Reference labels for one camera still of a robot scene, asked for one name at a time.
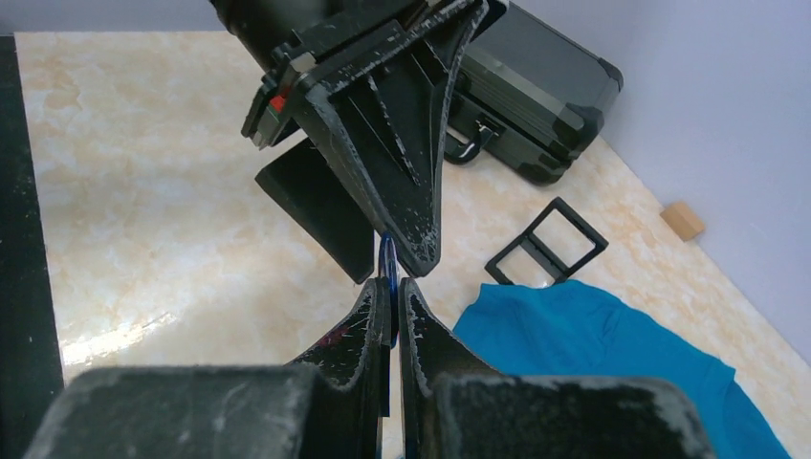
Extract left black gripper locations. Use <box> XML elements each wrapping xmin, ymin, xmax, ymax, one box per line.
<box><xmin>211</xmin><ymin>0</ymin><xmax>489</xmax><ymax>284</ymax></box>

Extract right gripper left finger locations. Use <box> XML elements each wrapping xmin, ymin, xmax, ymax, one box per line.
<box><xmin>293</xmin><ymin>277</ymin><xmax>392</xmax><ymax>458</ymax></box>

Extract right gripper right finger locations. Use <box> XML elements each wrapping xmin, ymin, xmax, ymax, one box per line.
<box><xmin>398</xmin><ymin>277</ymin><xmax>500</xmax><ymax>458</ymax></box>

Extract blue t-shirt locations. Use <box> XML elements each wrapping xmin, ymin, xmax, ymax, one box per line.
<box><xmin>453</xmin><ymin>280</ymin><xmax>788</xmax><ymax>458</ymax></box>

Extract black rectangular brooch holder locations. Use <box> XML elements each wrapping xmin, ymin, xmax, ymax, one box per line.
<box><xmin>484</xmin><ymin>197</ymin><xmax>609</xmax><ymax>285</ymax></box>

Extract dark green hard case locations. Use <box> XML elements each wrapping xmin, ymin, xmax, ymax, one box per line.
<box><xmin>445</xmin><ymin>5</ymin><xmax>624</xmax><ymax>186</ymax></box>

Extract tan wooden block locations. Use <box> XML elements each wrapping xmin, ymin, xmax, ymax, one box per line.
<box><xmin>660</xmin><ymin>201</ymin><xmax>706</xmax><ymax>242</ymax></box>

